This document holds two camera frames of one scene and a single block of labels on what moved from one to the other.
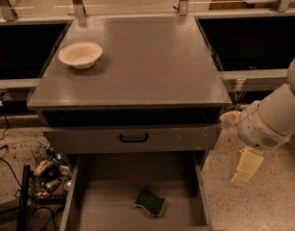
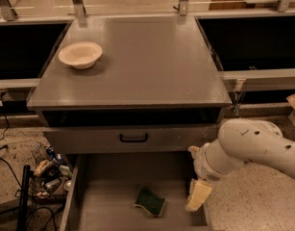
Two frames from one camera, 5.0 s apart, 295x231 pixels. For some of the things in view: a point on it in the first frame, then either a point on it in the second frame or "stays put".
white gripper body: x=256 y=125 -> x=204 y=164
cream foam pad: x=230 y=117 -> x=193 y=149
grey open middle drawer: x=104 y=189 stays put
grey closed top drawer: x=157 y=138 stays put
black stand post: x=23 y=218 stays put
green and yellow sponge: x=152 y=203 stays put
